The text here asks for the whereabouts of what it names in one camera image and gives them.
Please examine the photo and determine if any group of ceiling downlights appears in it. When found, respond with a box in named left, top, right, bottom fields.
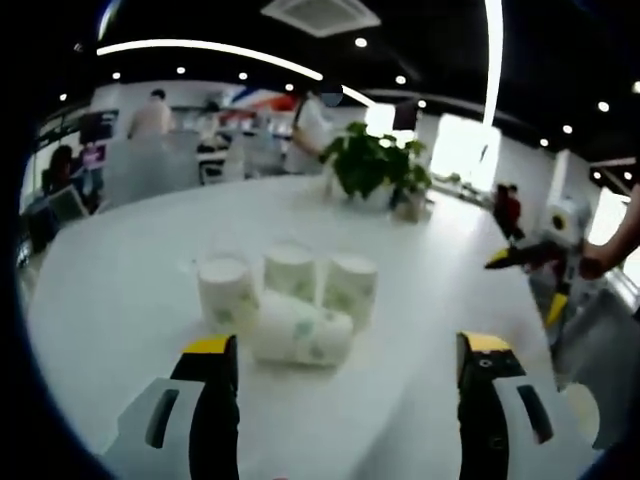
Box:
left=57, top=34, right=640, bottom=181

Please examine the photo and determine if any person's right hand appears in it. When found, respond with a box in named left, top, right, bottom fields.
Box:
left=578, top=251, right=612, bottom=282

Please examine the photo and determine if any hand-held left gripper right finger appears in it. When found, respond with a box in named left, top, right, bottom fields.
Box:
left=455, top=329, right=609, bottom=480

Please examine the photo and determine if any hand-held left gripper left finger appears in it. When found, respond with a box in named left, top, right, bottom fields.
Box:
left=102, top=333, right=241, bottom=480

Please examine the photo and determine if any black hanging screen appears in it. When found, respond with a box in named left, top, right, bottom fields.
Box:
left=392, top=102, right=419, bottom=129

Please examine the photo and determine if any potted green plant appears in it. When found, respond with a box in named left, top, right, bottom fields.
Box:
left=319, top=121, right=434, bottom=209

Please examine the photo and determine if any dark display screen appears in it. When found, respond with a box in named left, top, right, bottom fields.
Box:
left=79, top=110, right=120, bottom=144

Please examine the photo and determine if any white table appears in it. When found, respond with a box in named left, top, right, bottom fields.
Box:
left=27, top=174, right=561, bottom=480

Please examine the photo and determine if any long curved ceiling light strip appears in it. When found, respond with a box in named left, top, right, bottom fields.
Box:
left=95, top=38, right=376, bottom=109

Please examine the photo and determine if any small beige pot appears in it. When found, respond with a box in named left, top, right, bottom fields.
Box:
left=394, top=192, right=432, bottom=224

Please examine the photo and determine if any long straight ceiling light strip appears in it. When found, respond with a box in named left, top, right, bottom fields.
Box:
left=482, top=0, right=504, bottom=126

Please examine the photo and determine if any ceiling air conditioner vent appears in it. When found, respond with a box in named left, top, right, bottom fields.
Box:
left=259, top=0, right=382, bottom=39

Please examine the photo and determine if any printed white paper cup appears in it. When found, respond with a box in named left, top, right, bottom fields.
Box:
left=197, top=254, right=261, bottom=334
left=322, top=253, right=379, bottom=331
left=249, top=291, right=355, bottom=369
left=262, top=242, right=319, bottom=304

